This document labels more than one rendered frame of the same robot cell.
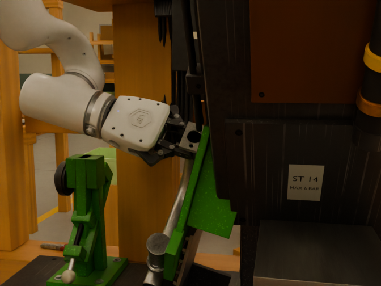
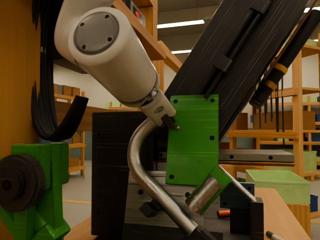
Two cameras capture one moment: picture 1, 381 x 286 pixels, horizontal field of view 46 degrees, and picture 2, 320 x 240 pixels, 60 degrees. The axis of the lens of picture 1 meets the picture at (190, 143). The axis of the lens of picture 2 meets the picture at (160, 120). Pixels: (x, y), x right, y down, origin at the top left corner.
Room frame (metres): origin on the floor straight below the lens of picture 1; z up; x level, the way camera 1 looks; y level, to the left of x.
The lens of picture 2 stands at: (0.75, 0.63, 1.19)
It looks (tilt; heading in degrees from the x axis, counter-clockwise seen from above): 2 degrees up; 274
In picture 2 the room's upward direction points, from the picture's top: straight up
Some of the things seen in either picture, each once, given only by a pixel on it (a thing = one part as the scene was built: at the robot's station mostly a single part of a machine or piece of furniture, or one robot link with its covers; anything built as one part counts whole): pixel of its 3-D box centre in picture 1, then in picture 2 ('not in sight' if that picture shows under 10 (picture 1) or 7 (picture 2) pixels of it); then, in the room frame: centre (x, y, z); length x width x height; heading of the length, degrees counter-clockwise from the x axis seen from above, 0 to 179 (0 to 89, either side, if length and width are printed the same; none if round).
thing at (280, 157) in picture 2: (314, 232); (215, 155); (0.64, -0.18, 1.11); 0.39 x 0.16 x 0.03; 169
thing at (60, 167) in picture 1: (64, 178); (15, 183); (0.96, 0.27, 1.12); 0.07 x 0.03 x 0.08; 169
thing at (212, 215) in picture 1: (215, 184); (194, 137); (0.71, -0.04, 1.17); 0.13 x 0.12 x 0.20; 79
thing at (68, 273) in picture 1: (71, 266); not in sight; (0.87, 0.24, 0.96); 0.06 x 0.03 x 0.06; 169
